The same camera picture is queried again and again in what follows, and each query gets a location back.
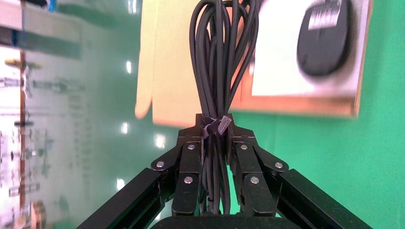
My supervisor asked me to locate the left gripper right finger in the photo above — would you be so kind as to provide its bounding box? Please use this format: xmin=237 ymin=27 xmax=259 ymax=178
xmin=225 ymin=113 xmax=373 ymax=229

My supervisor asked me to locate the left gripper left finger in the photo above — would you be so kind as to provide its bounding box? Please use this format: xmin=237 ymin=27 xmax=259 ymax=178
xmin=75 ymin=114 xmax=204 ymax=229

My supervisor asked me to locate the black data cable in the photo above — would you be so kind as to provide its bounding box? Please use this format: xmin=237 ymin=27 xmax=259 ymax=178
xmin=189 ymin=0 xmax=263 ymax=216

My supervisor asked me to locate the black wired computer mouse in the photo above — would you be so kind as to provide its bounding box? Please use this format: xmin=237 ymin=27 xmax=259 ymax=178
xmin=296 ymin=0 xmax=352 ymax=78

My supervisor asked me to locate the brown open cardboard box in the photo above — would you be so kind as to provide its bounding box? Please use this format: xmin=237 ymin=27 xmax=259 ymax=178
xmin=135 ymin=0 xmax=373 ymax=128

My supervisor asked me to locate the white printed paper sheet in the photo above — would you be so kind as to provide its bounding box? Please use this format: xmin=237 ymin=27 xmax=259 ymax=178
xmin=251 ymin=0 xmax=370 ymax=97

